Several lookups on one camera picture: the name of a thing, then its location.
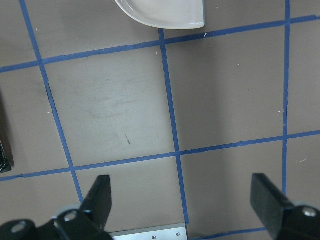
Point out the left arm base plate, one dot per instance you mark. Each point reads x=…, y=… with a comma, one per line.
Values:
x=165, y=232

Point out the beige dustpan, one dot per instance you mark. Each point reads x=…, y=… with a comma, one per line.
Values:
x=166, y=14

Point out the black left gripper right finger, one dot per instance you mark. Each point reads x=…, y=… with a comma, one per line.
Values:
x=269, y=204

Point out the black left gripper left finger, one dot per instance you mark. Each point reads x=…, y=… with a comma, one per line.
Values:
x=97, y=204

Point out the black lined trash bin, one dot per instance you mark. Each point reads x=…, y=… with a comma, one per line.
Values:
x=6, y=156

